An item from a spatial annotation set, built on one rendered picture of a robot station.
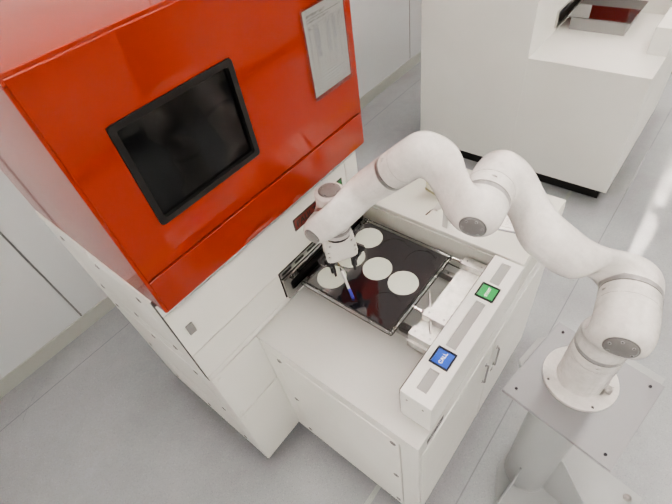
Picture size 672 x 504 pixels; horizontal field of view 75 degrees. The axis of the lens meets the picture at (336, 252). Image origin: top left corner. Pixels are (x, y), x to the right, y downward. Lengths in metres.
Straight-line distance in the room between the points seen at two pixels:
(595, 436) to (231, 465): 1.52
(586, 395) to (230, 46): 1.21
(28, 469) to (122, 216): 1.98
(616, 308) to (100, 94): 1.04
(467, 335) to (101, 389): 2.05
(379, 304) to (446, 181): 0.61
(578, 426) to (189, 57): 1.26
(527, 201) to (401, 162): 0.27
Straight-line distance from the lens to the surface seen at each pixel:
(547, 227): 0.97
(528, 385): 1.38
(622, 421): 1.41
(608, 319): 1.04
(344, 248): 1.30
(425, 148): 0.92
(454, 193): 0.89
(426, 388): 1.20
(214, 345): 1.39
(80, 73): 0.86
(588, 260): 1.02
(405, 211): 1.59
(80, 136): 0.88
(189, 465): 2.34
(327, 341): 1.44
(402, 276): 1.47
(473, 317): 1.31
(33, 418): 2.91
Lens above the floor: 2.04
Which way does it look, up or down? 47 degrees down
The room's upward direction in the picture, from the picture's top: 11 degrees counter-clockwise
